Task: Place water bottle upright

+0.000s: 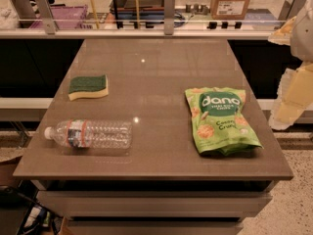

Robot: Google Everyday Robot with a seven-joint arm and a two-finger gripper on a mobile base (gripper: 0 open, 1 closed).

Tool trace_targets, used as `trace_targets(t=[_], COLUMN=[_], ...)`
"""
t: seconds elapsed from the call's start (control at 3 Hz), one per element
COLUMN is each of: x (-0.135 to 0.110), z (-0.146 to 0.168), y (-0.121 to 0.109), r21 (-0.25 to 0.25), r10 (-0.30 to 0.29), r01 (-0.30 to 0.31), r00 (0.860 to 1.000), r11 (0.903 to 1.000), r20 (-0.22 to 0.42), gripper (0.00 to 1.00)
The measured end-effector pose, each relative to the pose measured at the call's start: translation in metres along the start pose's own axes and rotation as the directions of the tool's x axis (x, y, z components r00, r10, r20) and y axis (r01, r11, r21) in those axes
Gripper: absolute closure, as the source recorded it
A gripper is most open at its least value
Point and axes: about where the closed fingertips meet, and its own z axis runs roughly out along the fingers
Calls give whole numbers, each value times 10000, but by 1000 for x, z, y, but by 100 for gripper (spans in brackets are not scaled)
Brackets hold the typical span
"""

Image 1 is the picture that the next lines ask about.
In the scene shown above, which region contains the orange grey machine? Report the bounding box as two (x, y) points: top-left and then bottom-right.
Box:
(110, 0), (164, 27)

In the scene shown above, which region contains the clear plastic water bottle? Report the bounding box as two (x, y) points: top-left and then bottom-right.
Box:
(44, 119), (132, 149)

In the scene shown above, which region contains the glass railing with metal posts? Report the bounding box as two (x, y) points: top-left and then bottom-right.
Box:
(0, 0), (291, 39)

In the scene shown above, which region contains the grey drawer cabinet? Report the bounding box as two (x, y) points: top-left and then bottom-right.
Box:
(37, 189), (272, 235)

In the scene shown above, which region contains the yellow pole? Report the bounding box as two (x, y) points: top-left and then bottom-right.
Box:
(90, 0), (100, 29)

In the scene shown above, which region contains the purple plastic crate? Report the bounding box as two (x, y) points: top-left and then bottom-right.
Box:
(28, 4), (89, 30)

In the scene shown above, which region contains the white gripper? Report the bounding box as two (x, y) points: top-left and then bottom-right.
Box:
(268, 0), (313, 130)

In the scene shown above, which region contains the green snack chip bag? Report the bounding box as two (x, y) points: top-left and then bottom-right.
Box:
(185, 87), (262, 156)

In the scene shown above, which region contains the cardboard box with label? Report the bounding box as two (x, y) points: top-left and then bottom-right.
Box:
(210, 0), (250, 20)

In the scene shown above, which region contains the green yellow sponge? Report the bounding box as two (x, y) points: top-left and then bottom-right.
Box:
(68, 74), (109, 101)

